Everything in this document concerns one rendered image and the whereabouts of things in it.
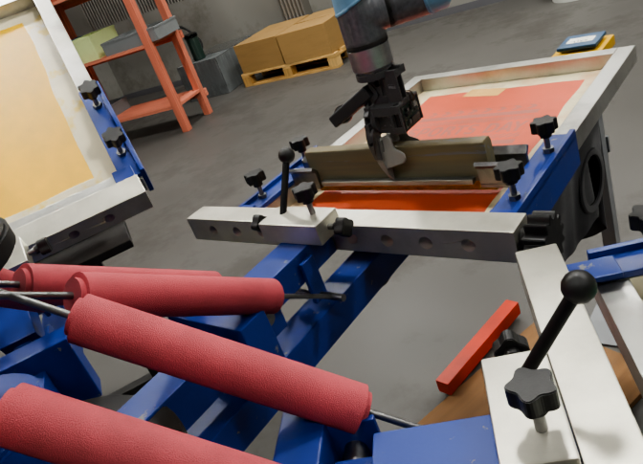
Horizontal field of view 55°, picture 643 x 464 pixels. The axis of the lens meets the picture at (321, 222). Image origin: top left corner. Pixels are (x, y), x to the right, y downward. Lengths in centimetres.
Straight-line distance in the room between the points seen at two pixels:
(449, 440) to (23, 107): 127
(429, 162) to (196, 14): 808
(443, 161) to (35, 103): 95
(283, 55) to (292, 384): 673
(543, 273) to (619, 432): 24
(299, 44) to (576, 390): 664
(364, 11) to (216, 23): 793
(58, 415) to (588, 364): 46
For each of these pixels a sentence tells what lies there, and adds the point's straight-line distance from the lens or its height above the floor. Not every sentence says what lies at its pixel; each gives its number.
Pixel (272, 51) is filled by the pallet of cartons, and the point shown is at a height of 34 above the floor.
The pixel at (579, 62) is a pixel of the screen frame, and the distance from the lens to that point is 163.
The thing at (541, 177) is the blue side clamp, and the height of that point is 101.
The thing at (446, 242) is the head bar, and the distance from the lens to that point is 90.
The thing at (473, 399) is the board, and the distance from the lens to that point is 209.
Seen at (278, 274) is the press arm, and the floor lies 104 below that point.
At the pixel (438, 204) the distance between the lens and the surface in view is 115.
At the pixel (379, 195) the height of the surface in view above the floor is 95.
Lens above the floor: 147
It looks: 25 degrees down
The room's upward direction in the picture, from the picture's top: 21 degrees counter-clockwise
